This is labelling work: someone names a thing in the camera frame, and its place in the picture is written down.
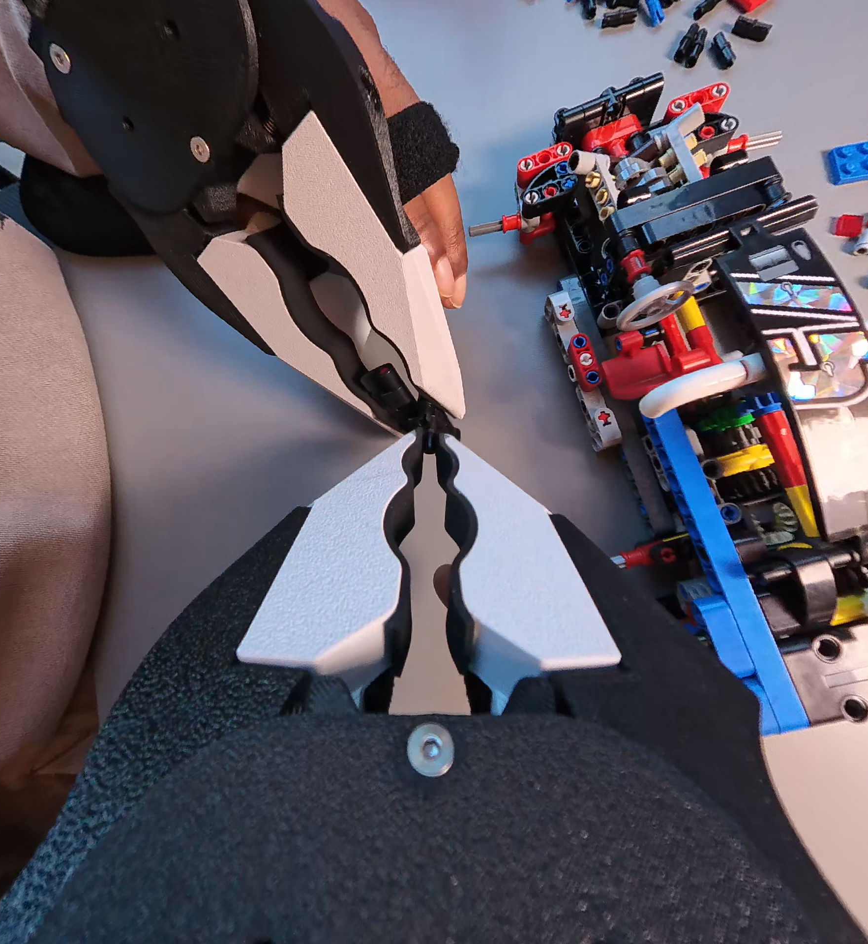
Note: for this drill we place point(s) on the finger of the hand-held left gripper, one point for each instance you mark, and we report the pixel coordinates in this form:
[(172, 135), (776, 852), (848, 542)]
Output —
[(271, 310), (360, 236)]

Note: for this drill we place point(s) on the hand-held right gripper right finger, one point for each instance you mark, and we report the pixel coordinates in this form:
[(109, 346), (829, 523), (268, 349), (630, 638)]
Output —
[(537, 590)]

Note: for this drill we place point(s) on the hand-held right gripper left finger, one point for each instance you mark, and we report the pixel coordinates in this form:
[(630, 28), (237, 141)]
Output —
[(323, 582)]

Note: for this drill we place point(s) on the black lego subassembly red pin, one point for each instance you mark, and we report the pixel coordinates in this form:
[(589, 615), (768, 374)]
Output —
[(404, 402)]

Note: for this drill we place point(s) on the person's left forearm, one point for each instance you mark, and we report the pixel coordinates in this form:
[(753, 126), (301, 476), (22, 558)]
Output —
[(6, 88)]

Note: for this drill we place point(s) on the partly built lego car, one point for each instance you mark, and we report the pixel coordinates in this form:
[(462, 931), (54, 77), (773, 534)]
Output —
[(699, 369)]

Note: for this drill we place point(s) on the red square lego plate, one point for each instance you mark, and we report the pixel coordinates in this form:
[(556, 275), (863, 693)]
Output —
[(747, 4)]

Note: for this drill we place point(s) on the blue lego plate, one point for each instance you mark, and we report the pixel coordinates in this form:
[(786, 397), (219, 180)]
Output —
[(854, 161)]

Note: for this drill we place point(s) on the person's left hand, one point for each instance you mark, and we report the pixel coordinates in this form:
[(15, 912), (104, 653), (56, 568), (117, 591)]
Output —
[(441, 236)]

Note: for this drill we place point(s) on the person's right hand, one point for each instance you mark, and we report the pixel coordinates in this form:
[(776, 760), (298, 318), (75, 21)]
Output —
[(443, 584)]

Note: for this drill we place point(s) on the person's torso beige hoodie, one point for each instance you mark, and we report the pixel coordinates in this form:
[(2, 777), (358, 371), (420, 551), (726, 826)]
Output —
[(28, 479)]

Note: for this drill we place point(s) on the pile of blue black pins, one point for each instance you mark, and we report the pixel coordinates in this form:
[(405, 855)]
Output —
[(688, 44)]

